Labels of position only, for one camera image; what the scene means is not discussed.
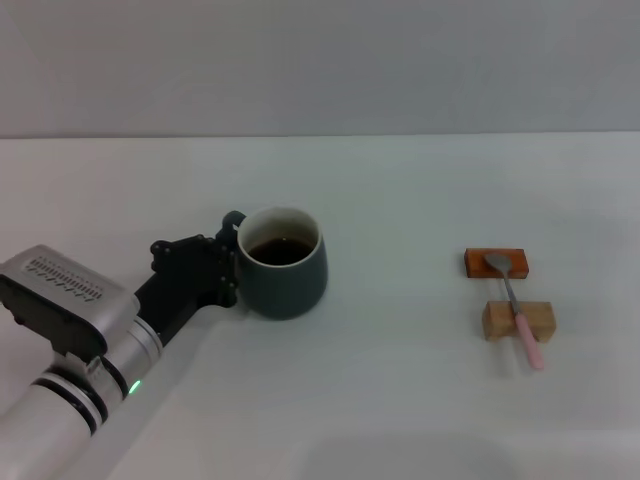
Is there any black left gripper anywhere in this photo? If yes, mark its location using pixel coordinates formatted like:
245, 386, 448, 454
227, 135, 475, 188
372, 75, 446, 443
132, 227, 241, 350

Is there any dark grey ceramic cup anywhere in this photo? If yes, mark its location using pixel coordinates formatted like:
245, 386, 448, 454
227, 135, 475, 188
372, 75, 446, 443
221, 205, 330, 321

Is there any pink handled metal spoon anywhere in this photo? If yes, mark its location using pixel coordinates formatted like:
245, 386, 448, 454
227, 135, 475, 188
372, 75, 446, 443
482, 252, 546, 371

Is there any dark brown coffee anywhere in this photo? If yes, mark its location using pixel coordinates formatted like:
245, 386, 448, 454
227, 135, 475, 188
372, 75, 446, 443
247, 237, 314, 267

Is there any orange brown wooden block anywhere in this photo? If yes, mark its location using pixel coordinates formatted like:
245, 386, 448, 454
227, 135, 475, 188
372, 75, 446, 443
463, 248, 530, 280

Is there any light wooden arch block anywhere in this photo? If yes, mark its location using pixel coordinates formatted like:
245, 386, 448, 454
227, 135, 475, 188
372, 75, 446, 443
481, 299, 557, 344

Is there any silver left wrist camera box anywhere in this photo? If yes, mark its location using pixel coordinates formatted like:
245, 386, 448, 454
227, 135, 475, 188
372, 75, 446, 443
0, 244, 142, 362

